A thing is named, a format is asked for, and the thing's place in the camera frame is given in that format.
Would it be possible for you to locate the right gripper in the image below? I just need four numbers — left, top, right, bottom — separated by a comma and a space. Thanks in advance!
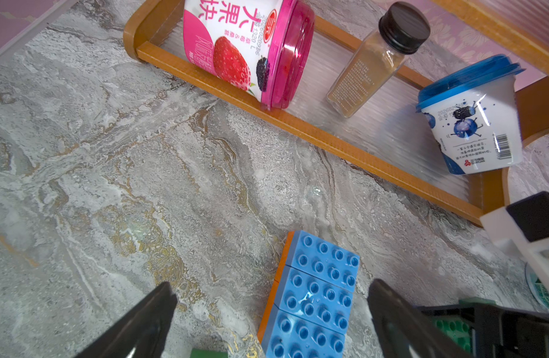
418, 304, 549, 357

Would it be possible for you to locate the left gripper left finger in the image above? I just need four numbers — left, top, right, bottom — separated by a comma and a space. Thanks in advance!
77, 282, 178, 357

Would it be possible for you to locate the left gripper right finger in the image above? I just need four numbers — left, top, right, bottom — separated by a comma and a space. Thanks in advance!
367, 279, 471, 357

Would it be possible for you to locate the small green brick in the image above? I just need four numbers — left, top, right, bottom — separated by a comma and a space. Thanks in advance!
190, 348, 228, 358

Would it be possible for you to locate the light blue brick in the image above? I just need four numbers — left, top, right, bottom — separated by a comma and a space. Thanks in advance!
274, 266, 353, 335
286, 231, 361, 292
261, 306, 345, 357

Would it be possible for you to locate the orange brick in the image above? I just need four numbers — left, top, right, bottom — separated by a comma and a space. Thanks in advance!
274, 231, 295, 283
257, 280, 279, 343

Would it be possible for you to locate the white lid green can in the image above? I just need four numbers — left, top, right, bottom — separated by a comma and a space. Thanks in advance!
525, 263, 549, 310

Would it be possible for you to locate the wooden three-tier shelf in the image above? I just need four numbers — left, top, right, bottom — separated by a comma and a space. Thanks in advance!
123, 0, 549, 227

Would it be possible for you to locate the white black lying can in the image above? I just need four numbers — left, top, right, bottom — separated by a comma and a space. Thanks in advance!
416, 55, 524, 175

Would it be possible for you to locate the small brown jar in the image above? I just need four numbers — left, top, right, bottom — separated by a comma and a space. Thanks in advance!
327, 1, 430, 118

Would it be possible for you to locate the pink lying cup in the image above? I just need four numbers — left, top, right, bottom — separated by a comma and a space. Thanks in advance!
183, 0, 316, 110

